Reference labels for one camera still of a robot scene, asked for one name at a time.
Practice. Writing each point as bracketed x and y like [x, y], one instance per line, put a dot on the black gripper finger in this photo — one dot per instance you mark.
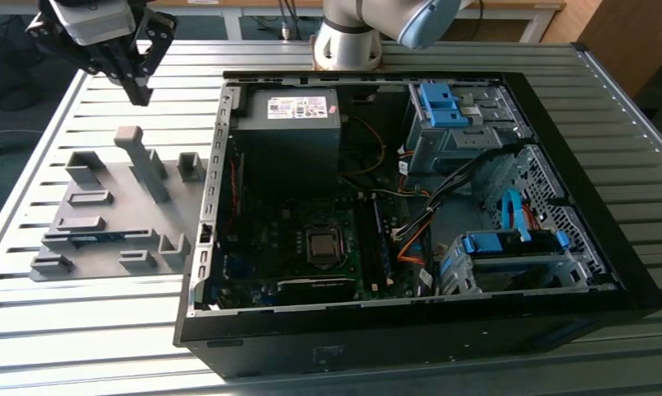
[60, 41]
[159, 37]

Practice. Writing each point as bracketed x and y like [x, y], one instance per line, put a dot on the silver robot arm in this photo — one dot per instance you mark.
[347, 45]

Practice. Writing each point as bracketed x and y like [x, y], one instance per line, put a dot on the black mesh wastebasket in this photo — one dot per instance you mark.
[5, 82]

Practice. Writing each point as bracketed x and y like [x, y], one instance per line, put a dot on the grey power supply unit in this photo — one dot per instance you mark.
[286, 140]

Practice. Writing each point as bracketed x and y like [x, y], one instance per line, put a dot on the grey parts rack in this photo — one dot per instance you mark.
[115, 198]

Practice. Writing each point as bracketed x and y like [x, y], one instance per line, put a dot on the green motherboard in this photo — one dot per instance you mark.
[264, 247]

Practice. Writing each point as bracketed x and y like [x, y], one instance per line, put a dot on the blue plastic drive carrier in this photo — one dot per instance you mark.
[443, 107]

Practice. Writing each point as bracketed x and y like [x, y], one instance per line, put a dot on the silver CPU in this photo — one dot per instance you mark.
[323, 247]

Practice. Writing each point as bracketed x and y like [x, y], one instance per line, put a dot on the grey metal drive cage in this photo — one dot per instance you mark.
[474, 140]

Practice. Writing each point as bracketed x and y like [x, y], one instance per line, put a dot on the CPU socket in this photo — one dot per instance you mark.
[323, 264]

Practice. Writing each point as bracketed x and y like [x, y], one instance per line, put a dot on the black graphics card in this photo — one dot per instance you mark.
[316, 291]

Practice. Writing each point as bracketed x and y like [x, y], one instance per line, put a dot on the hard disk in blue carrier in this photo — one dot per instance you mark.
[490, 243]

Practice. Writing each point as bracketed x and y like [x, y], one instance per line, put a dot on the wooden cabinet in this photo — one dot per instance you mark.
[627, 41]

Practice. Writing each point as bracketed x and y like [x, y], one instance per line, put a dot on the black open PC case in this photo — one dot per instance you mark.
[583, 206]

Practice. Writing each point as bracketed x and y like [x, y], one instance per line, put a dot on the grey metal disk bay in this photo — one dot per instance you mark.
[575, 268]

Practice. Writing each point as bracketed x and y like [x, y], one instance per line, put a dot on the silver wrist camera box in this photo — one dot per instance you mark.
[96, 22]

